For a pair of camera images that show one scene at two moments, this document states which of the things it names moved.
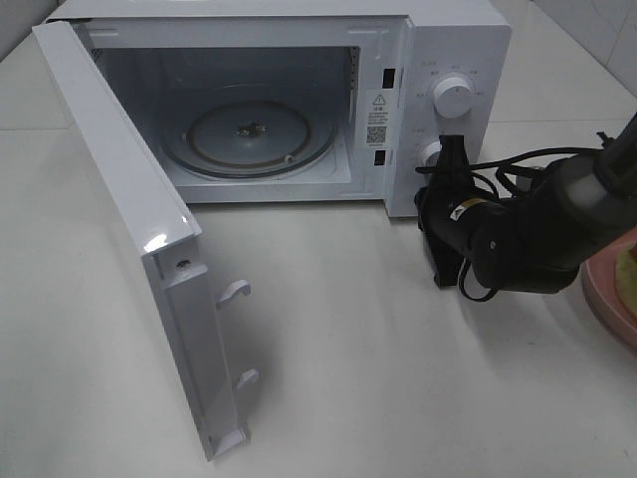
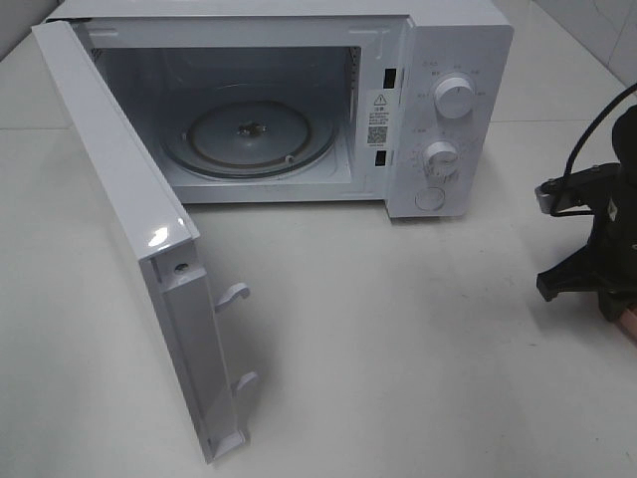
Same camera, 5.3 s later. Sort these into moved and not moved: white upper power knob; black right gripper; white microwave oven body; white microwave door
Moved: black right gripper
Not moved: white microwave oven body; white upper power knob; white microwave door
